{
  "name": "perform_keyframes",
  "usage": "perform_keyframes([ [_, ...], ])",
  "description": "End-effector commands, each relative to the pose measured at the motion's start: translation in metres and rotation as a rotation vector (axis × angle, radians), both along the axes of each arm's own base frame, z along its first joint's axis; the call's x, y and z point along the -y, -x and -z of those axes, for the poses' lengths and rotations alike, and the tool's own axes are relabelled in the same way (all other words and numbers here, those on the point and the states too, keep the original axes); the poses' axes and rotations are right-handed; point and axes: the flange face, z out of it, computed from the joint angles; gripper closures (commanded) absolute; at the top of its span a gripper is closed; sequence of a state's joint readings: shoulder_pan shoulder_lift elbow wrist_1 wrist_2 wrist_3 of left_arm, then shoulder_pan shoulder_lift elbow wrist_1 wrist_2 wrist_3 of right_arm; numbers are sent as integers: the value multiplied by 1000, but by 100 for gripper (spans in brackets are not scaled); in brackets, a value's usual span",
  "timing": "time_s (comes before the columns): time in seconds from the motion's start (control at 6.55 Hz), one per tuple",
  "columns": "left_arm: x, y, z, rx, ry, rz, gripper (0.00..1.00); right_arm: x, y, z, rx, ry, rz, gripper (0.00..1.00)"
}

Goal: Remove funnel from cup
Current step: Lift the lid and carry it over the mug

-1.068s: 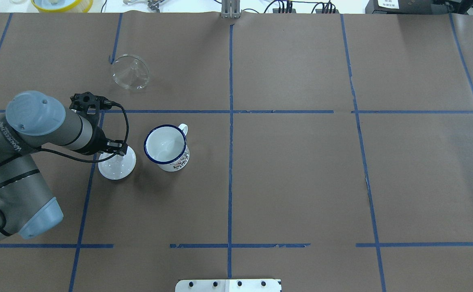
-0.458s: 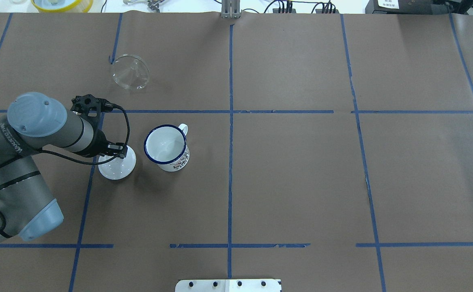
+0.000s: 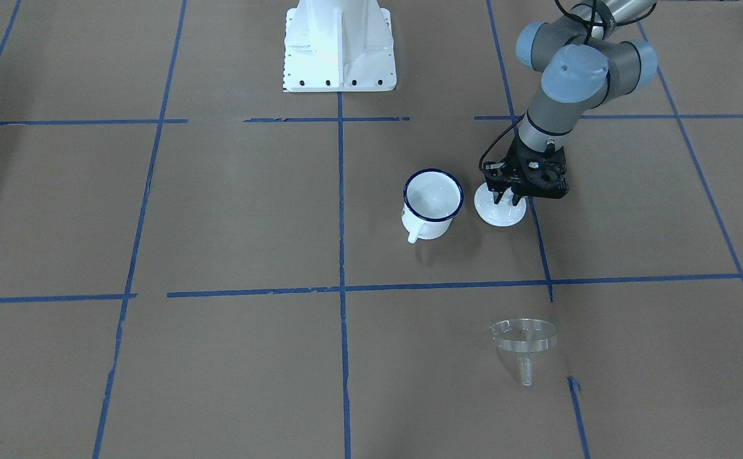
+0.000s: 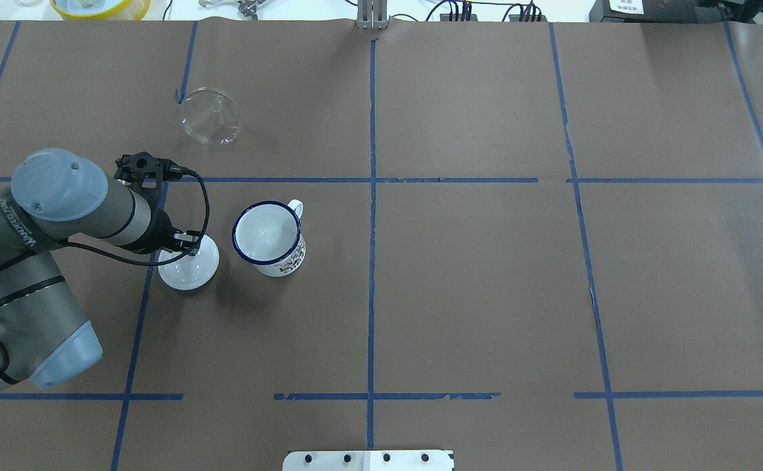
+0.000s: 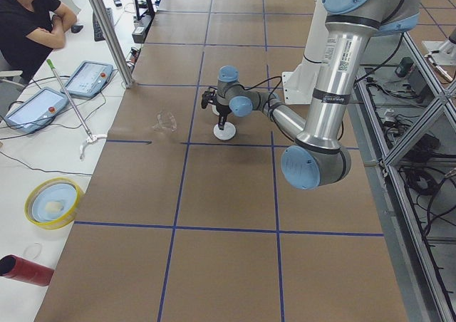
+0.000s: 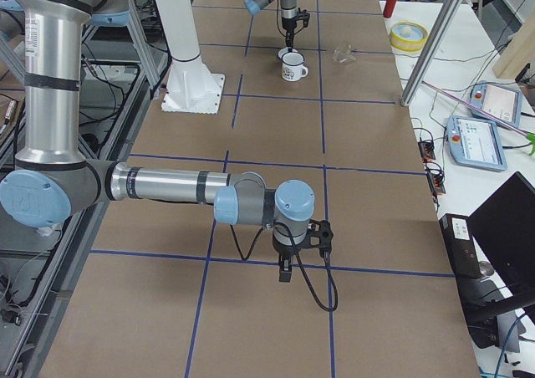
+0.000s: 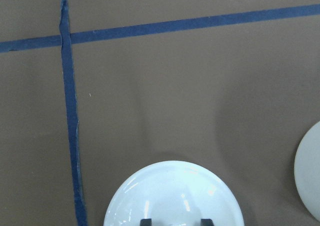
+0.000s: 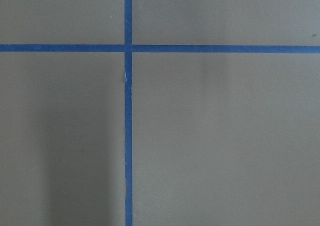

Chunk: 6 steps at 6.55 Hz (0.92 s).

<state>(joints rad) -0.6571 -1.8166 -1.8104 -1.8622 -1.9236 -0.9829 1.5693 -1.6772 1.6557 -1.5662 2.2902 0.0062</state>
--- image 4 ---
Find aluminium frame post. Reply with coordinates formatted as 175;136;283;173
354;0;389;30

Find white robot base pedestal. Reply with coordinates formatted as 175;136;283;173
282;449;455;470

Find clear plastic funnel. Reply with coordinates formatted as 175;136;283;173
179;87;241;147

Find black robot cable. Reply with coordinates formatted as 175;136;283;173
0;167;212;393

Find yellow rimmed bowl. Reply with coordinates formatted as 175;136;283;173
49;1;152;21

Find white enamel mug blue rim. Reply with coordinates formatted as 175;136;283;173
232;200;307;277

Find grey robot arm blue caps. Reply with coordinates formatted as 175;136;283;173
0;147;205;393

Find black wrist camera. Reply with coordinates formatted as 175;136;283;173
113;152;188;188

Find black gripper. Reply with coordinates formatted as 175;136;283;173
136;211;202;256

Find white round lid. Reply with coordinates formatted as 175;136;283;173
156;235;221;291

